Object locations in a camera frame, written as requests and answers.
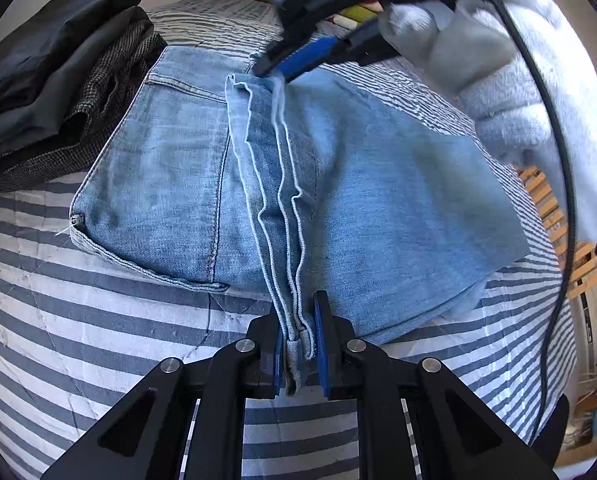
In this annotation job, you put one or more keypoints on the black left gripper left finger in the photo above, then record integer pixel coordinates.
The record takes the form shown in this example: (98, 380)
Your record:
(264, 376)

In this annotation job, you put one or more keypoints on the light blue denim jeans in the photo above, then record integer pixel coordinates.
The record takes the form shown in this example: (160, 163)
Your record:
(222, 181)

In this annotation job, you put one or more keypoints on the wooden slatted bed rail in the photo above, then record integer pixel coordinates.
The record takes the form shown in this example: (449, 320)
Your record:
(584, 275)

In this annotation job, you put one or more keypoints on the blue white striped quilt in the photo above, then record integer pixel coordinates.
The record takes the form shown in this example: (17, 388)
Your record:
(75, 334)

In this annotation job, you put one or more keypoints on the white gloved right hand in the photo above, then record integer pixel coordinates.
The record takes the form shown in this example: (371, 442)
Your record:
(466, 54)

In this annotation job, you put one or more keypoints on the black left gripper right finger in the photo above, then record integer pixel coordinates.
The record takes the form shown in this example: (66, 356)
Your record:
(338, 374)

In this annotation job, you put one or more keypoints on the black folded clothes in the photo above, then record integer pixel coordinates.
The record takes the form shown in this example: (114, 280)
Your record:
(67, 77)

